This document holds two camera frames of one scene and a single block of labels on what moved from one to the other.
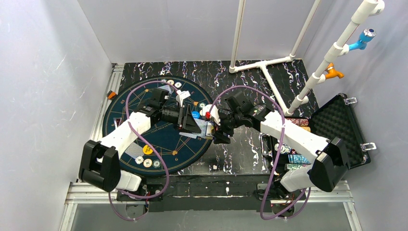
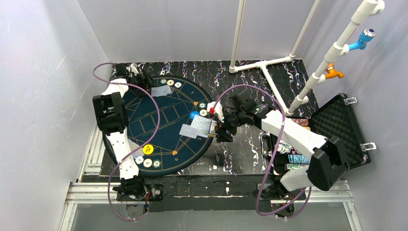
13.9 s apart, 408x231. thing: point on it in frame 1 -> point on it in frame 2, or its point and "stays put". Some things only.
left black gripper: (183, 117) -> (140, 81)
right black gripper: (220, 128) stays put
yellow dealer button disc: (146, 149) stays put
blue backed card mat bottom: (134, 150) stays put
